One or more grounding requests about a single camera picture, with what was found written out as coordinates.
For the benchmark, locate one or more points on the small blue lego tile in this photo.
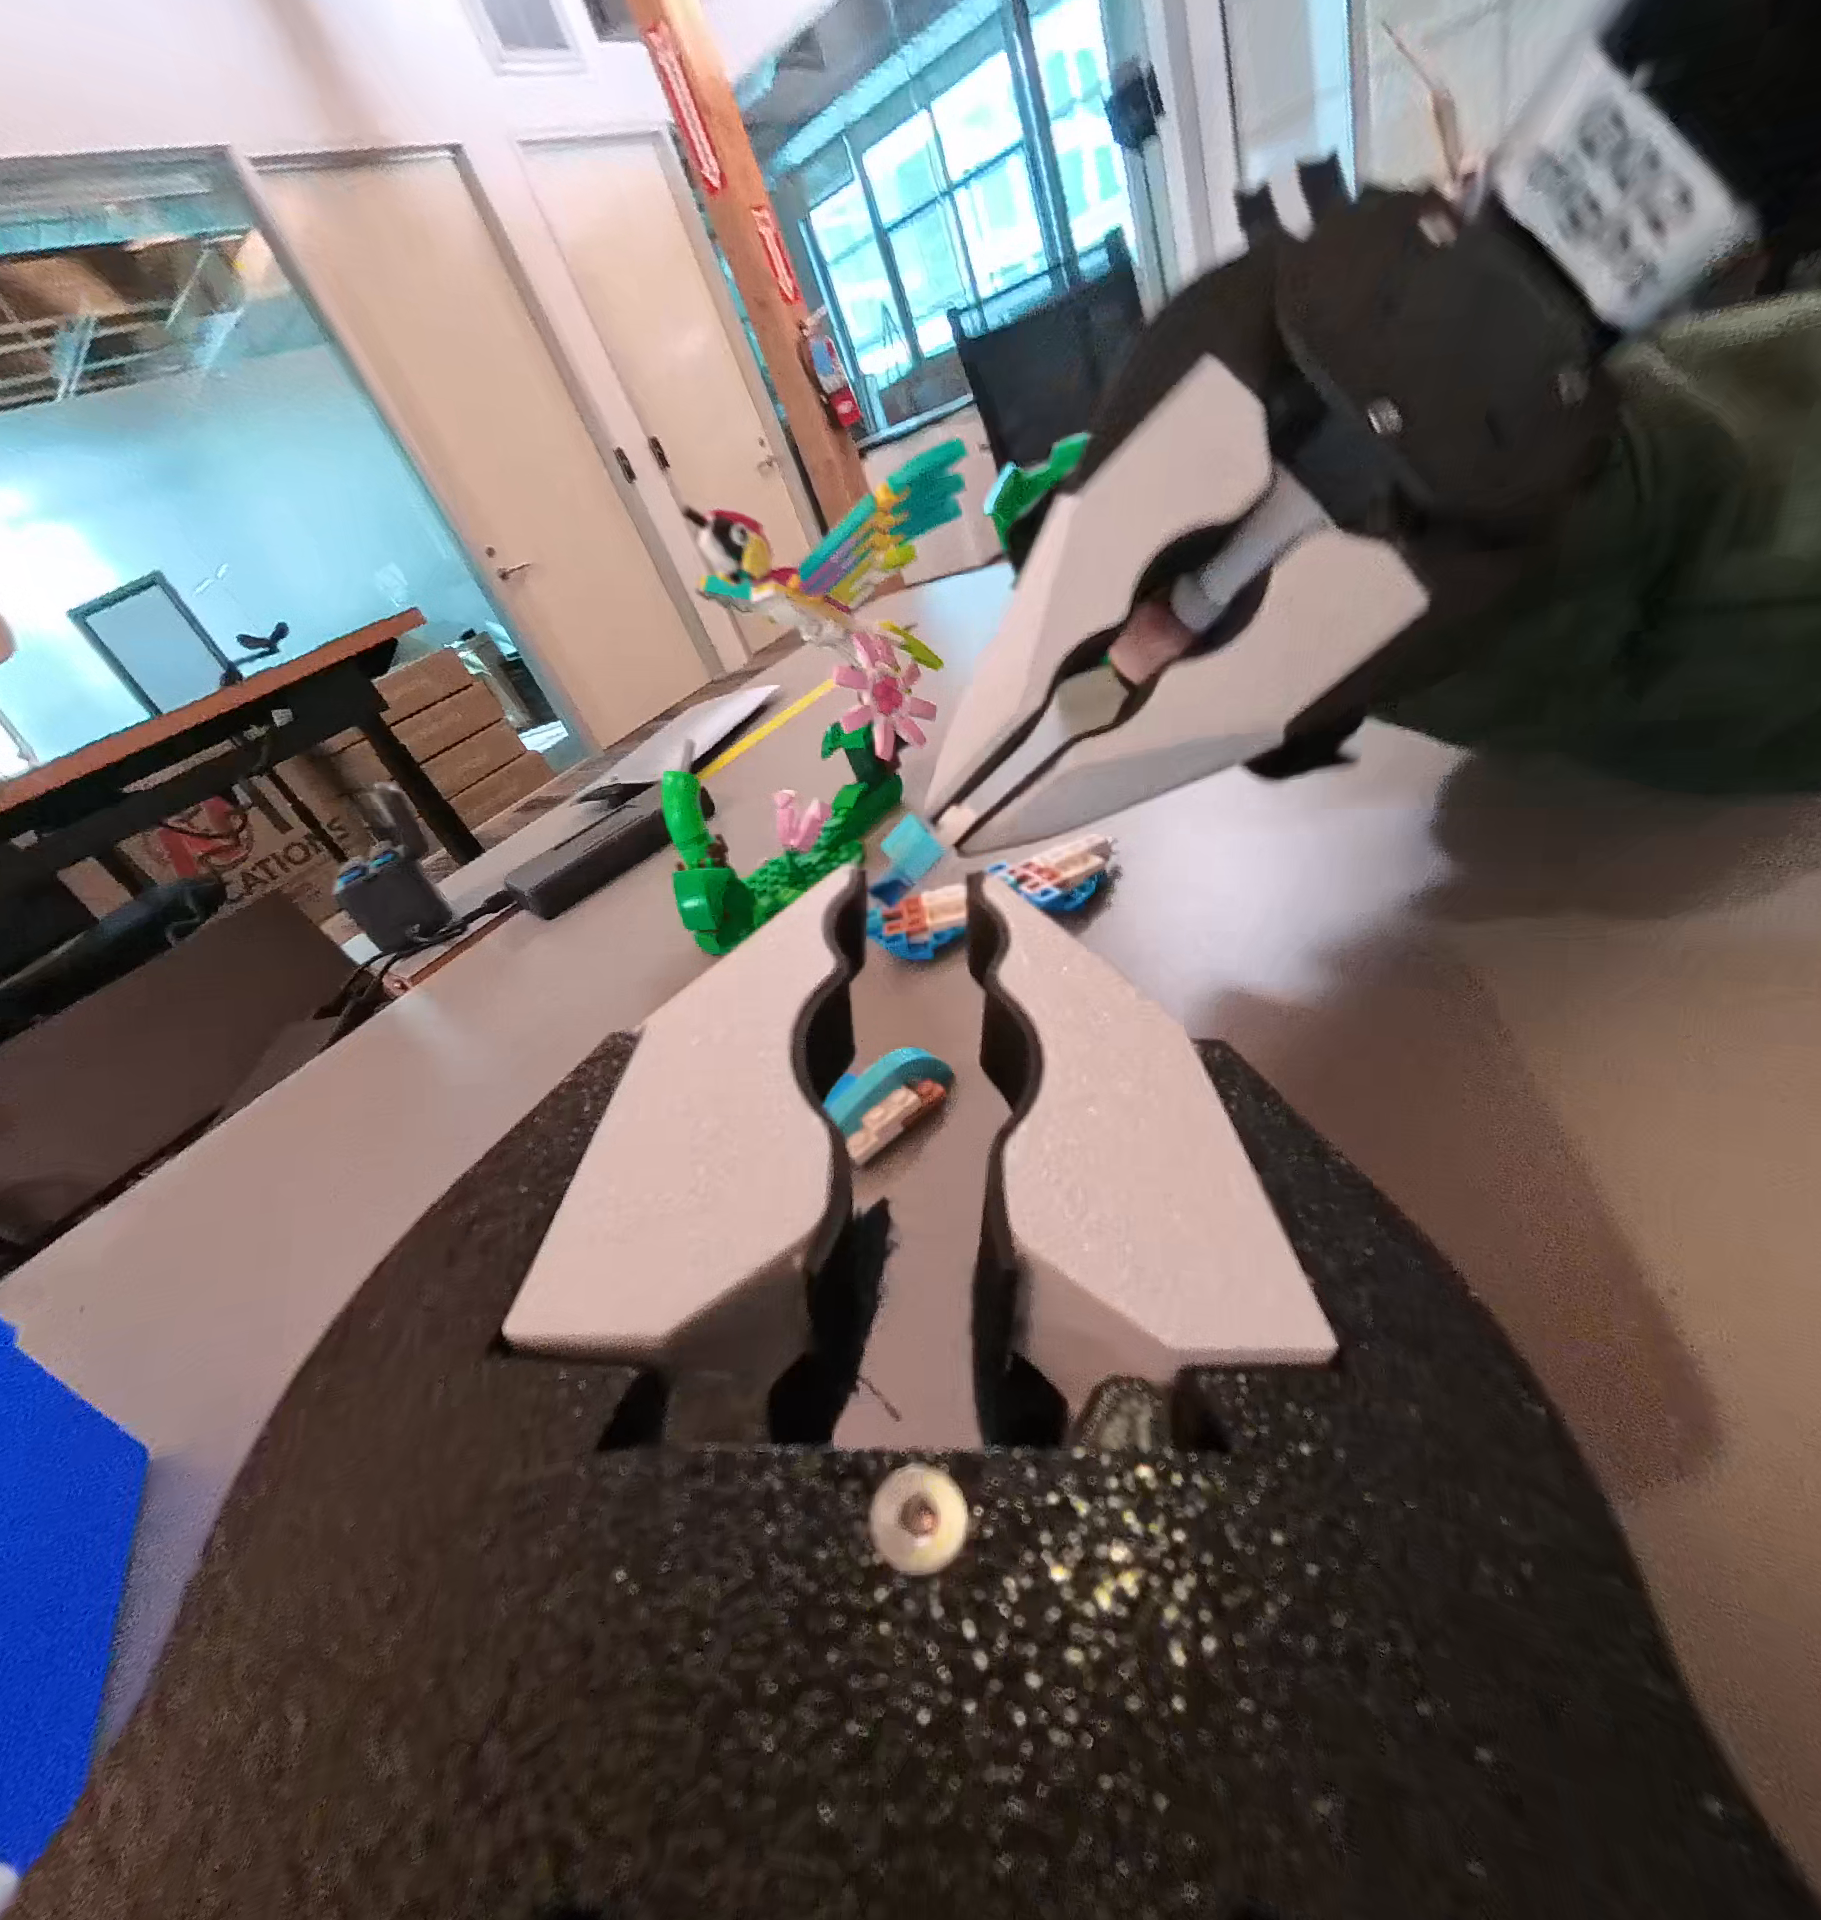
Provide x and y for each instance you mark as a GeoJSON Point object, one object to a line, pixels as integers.
{"type": "Point", "coordinates": [912, 848]}

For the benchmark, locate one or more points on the colourful lego bird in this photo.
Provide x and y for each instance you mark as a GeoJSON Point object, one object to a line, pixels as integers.
{"type": "Point", "coordinates": [792, 578]}

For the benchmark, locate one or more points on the green lego flower plant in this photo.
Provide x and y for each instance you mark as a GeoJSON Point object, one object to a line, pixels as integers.
{"type": "Point", "coordinates": [731, 902]}

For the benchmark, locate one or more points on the blue white lego assembly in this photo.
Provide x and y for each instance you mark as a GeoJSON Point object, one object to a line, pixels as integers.
{"type": "Point", "coordinates": [1056, 874]}

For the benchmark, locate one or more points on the glass partition window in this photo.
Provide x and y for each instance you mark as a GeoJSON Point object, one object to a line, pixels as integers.
{"type": "Point", "coordinates": [132, 452]}

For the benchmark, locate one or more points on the wooden desk with black legs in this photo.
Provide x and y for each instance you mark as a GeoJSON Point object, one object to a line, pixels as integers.
{"type": "Point", "coordinates": [176, 735]}

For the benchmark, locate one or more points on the white instruction booklet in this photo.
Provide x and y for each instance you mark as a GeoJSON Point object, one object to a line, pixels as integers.
{"type": "Point", "coordinates": [686, 743]}

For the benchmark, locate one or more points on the black mesh chair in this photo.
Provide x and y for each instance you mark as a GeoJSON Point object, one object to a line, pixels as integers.
{"type": "Point", "coordinates": [1047, 362]}

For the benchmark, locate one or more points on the person's right forearm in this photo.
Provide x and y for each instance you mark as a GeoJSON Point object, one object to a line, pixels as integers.
{"type": "Point", "coordinates": [1720, 572]}

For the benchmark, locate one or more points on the brown cardboard panel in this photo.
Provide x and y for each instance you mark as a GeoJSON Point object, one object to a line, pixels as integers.
{"type": "Point", "coordinates": [147, 1050]}

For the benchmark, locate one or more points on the red fire extinguisher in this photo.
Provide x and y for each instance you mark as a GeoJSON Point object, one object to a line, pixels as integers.
{"type": "Point", "coordinates": [836, 375]}

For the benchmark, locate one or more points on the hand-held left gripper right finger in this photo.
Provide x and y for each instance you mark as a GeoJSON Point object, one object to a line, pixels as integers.
{"type": "Point", "coordinates": [1135, 1202]}

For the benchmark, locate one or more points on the white door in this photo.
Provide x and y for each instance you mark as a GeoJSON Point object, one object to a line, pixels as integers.
{"type": "Point", "coordinates": [656, 347]}
{"type": "Point", "coordinates": [462, 452]}

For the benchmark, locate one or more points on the black power adapter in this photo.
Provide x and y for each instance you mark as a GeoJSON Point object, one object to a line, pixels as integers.
{"type": "Point", "coordinates": [588, 866]}

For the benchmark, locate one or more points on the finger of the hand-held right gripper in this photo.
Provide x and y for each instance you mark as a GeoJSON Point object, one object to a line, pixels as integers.
{"type": "Point", "coordinates": [1270, 660]}
{"type": "Point", "coordinates": [1135, 495]}

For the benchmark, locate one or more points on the stack of cardboard boxes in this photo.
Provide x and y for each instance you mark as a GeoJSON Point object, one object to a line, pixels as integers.
{"type": "Point", "coordinates": [462, 735]}

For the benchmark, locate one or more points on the blue orange lego assembly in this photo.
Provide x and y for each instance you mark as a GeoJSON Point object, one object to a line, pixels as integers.
{"type": "Point", "coordinates": [917, 919]}

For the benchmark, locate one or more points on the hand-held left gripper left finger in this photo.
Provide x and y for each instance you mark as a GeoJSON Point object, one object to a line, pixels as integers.
{"type": "Point", "coordinates": [672, 1185]}

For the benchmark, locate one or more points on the blue plastic bin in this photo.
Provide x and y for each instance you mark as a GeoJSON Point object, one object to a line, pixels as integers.
{"type": "Point", "coordinates": [25, 1575]}

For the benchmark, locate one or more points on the curved blue lego piece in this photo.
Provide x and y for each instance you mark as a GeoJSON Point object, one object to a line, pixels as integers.
{"type": "Point", "coordinates": [888, 1095]}

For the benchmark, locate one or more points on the black framed board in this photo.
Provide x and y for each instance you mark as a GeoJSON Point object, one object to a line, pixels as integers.
{"type": "Point", "coordinates": [152, 647]}

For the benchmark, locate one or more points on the green lego leaf piece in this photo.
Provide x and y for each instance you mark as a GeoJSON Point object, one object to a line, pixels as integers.
{"type": "Point", "coordinates": [1027, 492]}

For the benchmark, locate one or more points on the grey battery charger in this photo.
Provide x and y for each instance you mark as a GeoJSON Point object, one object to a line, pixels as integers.
{"type": "Point", "coordinates": [388, 902]}

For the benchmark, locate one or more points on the ceiling air vent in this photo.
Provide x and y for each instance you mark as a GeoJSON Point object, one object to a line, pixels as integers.
{"type": "Point", "coordinates": [528, 30]}

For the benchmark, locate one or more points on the wooden pillar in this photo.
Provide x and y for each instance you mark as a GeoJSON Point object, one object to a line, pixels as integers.
{"type": "Point", "coordinates": [767, 300]}

